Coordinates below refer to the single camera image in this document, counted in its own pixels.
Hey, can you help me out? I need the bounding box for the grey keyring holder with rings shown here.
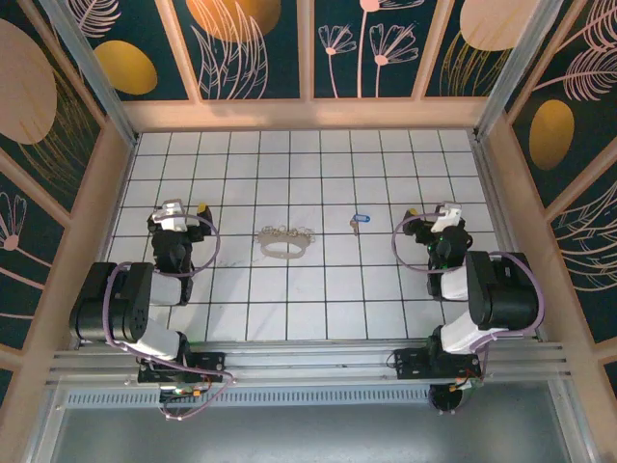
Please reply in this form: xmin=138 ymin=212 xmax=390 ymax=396
xmin=254 ymin=224 xmax=317 ymax=261

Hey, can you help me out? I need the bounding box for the grey metal sheet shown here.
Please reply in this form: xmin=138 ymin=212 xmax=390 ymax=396
xmin=26 ymin=378 xmax=602 ymax=463

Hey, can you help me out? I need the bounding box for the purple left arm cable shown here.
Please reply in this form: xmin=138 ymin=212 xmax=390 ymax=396
xmin=103 ymin=211 xmax=237 ymax=422

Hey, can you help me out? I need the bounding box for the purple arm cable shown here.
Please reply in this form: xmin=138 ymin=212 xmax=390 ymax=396
xmin=390 ymin=211 xmax=547 ymax=416
xmin=103 ymin=211 xmax=237 ymax=422

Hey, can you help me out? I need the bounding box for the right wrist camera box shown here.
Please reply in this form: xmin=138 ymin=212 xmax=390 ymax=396
xmin=430 ymin=202 xmax=465 ymax=233

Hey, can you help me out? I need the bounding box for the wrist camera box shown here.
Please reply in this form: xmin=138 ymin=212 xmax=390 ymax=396
xmin=430 ymin=202 xmax=465 ymax=233
xmin=147 ymin=200 xmax=189 ymax=232

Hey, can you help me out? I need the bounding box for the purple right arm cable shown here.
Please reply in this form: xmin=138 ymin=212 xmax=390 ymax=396
xmin=390 ymin=211 xmax=547 ymax=416

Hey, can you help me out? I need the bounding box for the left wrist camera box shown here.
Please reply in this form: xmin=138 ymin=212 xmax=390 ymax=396
xmin=147 ymin=200 xmax=189 ymax=232

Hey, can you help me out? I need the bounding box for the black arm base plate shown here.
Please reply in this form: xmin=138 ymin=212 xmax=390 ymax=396
xmin=137 ymin=350 xmax=228 ymax=386
xmin=393 ymin=347 xmax=483 ymax=382

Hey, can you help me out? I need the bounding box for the aluminium mounting rail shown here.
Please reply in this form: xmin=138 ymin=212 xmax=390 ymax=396
xmin=45 ymin=340 xmax=573 ymax=390

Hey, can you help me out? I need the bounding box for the aluminium corner post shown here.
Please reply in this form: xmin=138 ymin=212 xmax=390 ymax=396
xmin=472 ymin=0 xmax=566 ymax=142
xmin=37 ymin=0 xmax=141 ymax=149

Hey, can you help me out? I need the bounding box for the slotted grey cable duct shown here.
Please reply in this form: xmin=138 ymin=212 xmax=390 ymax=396
xmin=62 ymin=385 xmax=435 ymax=410

